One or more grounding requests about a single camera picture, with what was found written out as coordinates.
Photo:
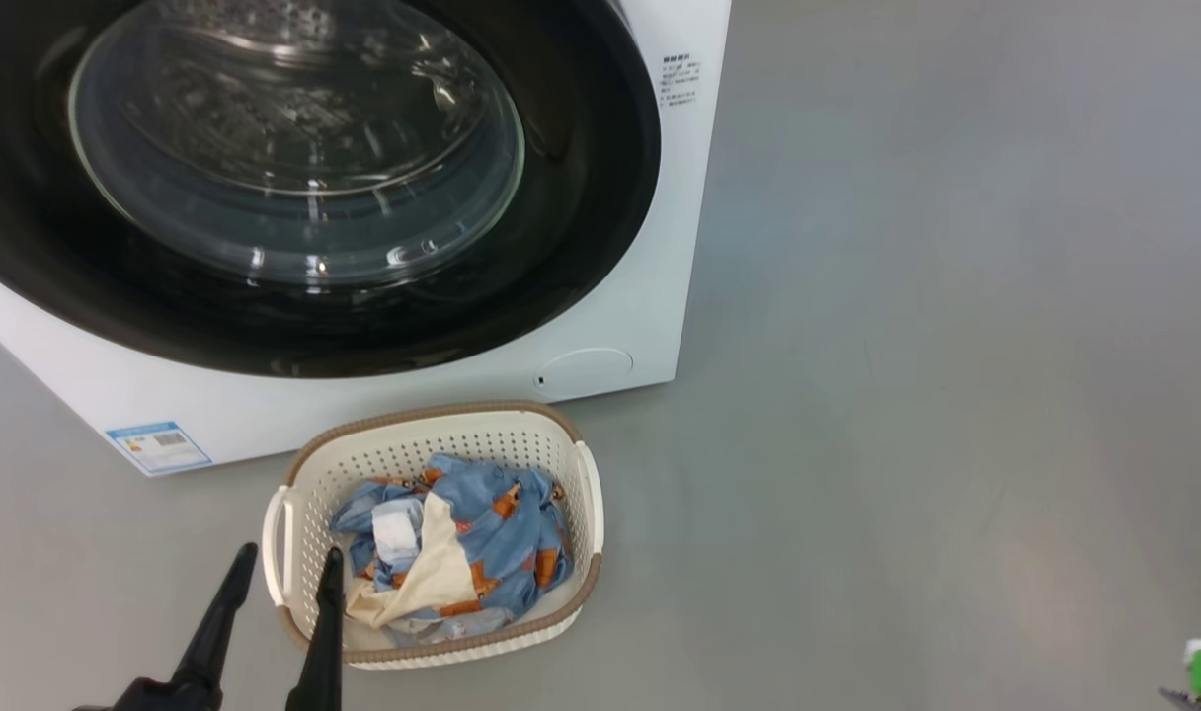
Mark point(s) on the blue garment with orange print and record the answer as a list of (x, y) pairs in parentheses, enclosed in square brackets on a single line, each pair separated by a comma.
[(492, 538)]

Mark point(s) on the black-rimmed glass washer door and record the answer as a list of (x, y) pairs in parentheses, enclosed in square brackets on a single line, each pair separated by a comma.
[(581, 197)]

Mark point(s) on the white front-load washing machine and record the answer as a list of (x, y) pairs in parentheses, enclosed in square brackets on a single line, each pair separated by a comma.
[(600, 296)]

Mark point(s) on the small white cloth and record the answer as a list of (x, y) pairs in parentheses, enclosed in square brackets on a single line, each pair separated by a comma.
[(395, 533)]

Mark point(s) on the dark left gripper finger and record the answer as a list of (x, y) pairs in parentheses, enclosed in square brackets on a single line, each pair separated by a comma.
[(215, 632), (322, 652)]

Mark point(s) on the round white filter cover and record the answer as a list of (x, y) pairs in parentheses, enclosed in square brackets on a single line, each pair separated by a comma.
[(586, 373)]

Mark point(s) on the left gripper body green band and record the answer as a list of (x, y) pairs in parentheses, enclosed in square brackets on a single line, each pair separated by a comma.
[(166, 697)]

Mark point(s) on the cream perforated laundry basket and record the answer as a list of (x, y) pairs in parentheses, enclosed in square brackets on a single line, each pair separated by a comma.
[(561, 454)]

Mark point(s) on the cream cloth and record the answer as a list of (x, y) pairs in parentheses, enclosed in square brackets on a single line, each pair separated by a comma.
[(433, 573)]

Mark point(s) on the blue energy label sticker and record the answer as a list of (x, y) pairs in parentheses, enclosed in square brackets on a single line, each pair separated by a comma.
[(158, 447)]

